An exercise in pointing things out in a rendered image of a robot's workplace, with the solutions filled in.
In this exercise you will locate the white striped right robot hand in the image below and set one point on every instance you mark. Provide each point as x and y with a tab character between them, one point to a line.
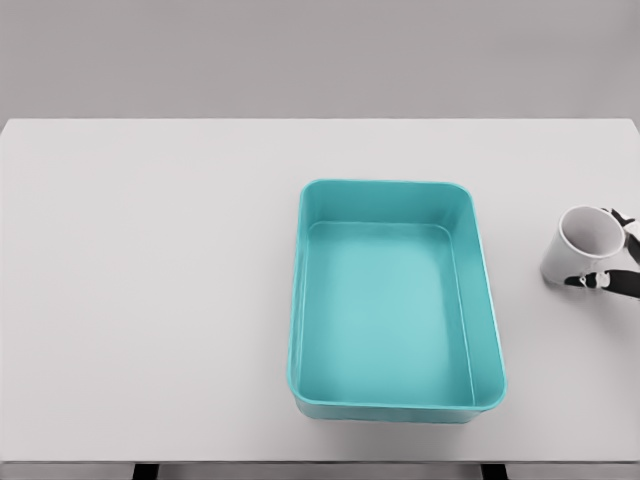
631	250

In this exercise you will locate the white paper cup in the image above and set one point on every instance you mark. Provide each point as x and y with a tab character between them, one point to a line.
575	250

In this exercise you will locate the teal rectangular plastic basket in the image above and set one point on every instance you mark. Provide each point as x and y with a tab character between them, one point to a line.
385	310

